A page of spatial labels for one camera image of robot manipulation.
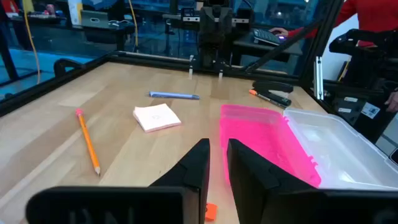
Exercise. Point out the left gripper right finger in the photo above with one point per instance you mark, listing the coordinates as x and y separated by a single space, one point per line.
255 186

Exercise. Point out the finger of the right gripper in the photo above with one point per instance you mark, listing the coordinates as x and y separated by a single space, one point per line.
224 34
208 34

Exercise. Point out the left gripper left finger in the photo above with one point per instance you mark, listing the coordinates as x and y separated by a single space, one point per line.
189 174

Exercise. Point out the blue pen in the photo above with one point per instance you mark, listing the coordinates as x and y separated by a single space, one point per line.
174 95

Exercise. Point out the black stapler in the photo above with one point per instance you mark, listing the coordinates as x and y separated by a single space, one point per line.
273 86

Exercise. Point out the black marker with orange end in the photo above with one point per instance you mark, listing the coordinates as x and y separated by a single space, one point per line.
267 99

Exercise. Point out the orange pencil with pink eraser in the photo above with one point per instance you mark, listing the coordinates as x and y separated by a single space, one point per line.
88 143

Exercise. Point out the black computer keyboard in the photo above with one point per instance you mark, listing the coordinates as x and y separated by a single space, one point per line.
264 36

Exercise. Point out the person's hand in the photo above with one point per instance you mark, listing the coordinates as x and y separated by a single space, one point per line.
278 31
393 102

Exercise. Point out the small orange sharpener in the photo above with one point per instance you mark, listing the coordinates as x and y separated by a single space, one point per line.
211 213

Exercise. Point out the computer mouse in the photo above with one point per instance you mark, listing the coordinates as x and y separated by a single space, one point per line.
281 38

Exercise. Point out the clear pencil box pink lid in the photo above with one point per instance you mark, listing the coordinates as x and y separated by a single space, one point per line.
264 137

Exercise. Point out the pink sticky note pad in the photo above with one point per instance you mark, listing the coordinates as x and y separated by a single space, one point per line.
157 118

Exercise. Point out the long black desk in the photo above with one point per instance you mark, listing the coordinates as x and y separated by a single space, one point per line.
102 32

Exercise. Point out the grey laptop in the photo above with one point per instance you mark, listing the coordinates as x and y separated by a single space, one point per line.
94 19

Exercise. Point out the black computer case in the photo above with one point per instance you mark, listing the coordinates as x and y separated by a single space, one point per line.
357 118

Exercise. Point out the black office chair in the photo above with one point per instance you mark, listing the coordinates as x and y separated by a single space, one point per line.
367 56

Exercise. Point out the person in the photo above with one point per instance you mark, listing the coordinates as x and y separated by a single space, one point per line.
373 15

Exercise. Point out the white and yellow carton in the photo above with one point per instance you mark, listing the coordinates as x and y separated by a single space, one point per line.
75 12

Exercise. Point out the silver aluminium bracket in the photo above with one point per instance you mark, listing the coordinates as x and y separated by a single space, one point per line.
318 77

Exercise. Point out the black table frame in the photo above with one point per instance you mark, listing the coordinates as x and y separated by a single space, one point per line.
37 90

